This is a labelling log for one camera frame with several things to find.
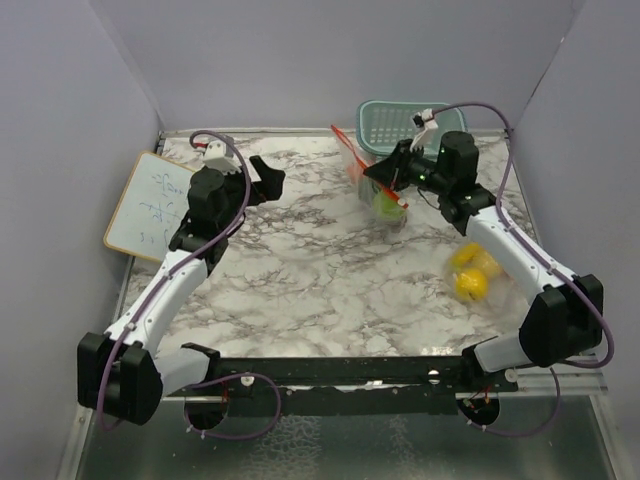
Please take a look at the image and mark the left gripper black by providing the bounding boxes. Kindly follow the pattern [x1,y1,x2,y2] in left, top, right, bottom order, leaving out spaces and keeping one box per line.
[216,155,283,231]

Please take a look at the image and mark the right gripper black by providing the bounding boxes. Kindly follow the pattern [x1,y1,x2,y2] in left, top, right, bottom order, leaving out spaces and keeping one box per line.
[363,138,450,196]

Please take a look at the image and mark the clear bag red zipper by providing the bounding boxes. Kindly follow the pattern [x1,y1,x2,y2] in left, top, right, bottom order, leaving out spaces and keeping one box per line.
[331,125,408,225]

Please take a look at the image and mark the green fake ball fruit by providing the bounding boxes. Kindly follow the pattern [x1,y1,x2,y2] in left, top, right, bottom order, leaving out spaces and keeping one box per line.
[372,191,406,224]

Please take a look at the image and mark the orange fake pumpkin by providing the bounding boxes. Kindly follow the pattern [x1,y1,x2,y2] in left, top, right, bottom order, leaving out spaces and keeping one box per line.
[346,163,362,185]

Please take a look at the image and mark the dark purple fake grapes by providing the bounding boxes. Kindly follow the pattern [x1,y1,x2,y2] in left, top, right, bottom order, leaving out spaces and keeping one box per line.
[383,216,407,235]

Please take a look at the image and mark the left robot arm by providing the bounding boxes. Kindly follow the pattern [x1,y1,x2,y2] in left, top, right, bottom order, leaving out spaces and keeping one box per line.
[76,155,286,425]

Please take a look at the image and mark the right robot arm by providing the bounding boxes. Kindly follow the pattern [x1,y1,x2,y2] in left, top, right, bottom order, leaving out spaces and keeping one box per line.
[364,131,604,391]

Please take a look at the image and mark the yellow fake banana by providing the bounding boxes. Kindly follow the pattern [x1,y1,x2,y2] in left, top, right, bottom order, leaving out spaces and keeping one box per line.
[449,242,483,269]

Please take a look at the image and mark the clear bag blue zipper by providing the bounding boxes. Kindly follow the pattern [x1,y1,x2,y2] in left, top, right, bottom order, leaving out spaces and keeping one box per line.
[443,242,528,318]

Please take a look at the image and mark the yellow fake lemon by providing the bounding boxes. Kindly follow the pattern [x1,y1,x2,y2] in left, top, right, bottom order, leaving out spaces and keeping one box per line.
[454,268,489,302]

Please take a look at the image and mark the teal plastic basket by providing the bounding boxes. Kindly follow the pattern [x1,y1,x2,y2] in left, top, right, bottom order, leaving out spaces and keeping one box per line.
[356,100,468,157]

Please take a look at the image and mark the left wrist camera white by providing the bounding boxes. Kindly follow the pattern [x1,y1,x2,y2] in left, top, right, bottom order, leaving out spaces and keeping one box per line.
[202,140,238,175]

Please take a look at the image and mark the small whiteboard wooden frame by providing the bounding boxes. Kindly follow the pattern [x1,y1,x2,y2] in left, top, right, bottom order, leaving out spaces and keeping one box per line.
[103,151,194,262]

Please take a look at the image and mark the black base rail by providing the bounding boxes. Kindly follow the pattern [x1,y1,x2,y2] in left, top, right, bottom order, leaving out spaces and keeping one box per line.
[169,355,517,417]

